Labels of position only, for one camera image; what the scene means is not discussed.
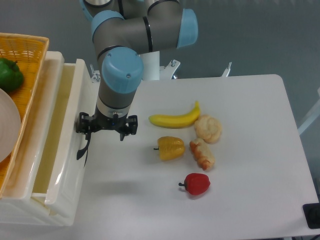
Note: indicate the white plate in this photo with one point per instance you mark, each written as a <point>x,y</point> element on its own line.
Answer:
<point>10,124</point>

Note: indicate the yellow banana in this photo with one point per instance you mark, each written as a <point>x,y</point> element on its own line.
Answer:
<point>176,121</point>

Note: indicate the red bell pepper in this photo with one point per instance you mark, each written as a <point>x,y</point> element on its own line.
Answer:
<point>196,183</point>

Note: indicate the black drawer handle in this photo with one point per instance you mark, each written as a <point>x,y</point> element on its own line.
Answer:
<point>86,157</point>
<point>81,152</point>

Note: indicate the green bell pepper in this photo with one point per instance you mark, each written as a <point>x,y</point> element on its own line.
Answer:
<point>11,78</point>

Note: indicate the yellow woven basket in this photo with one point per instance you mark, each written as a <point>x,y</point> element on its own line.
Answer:
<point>29,51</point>

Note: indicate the long croissant bread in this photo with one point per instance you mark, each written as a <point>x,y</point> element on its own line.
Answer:
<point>202,154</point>

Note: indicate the black device at edge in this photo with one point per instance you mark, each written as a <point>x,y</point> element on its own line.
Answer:
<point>312,215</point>

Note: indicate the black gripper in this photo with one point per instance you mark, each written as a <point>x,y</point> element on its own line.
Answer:
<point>124,125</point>

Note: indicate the yellow bell pepper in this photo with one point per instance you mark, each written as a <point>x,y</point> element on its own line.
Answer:
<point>170,148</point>

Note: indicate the black lower drawer handle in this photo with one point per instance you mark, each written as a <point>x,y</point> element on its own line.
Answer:
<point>86,157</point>

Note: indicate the white drawer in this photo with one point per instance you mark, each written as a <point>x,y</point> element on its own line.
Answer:
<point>60,174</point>

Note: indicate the black top drawer handle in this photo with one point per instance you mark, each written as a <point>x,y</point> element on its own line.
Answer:
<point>81,152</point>

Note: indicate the white metal frame right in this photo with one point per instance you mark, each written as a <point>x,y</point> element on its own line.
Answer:
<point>309,118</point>

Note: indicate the white drawer cabinet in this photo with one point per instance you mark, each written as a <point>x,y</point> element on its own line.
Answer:
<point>16,203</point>

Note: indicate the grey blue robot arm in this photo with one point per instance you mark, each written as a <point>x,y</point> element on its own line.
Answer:
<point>121,32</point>

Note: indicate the round twisted bread roll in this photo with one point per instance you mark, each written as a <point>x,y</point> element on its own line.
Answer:
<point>208,128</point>

